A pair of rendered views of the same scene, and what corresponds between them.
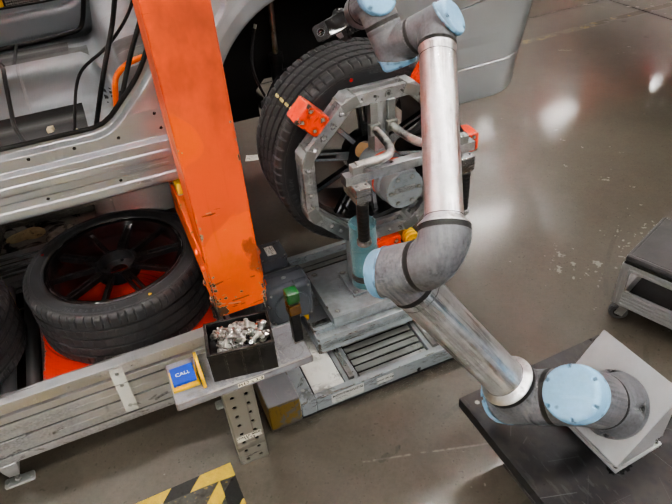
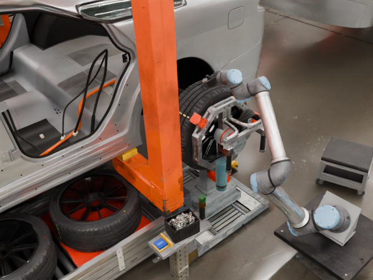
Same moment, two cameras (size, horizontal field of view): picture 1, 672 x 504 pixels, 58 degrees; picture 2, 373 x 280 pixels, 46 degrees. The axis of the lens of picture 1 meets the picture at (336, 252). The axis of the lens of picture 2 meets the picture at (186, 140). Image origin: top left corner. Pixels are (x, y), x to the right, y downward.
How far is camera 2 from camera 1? 144 cm
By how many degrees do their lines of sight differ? 15
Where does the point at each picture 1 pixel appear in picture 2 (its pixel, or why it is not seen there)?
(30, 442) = not seen: outside the picture
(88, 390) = (106, 262)
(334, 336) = not seen: hidden behind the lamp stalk
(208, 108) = (172, 126)
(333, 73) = (205, 100)
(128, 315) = (119, 223)
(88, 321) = (101, 229)
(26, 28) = not seen: outside the picture
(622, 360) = (336, 201)
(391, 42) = (242, 93)
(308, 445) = (205, 269)
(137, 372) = (126, 249)
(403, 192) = (239, 146)
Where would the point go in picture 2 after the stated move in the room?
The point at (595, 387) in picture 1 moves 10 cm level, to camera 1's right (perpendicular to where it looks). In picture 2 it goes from (333, 212) to (347, 208)
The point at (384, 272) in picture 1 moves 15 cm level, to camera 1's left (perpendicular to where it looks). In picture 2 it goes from (261, 182) to (237, 189)
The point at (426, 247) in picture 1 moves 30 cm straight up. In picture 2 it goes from (278, 171) to (282, 128)
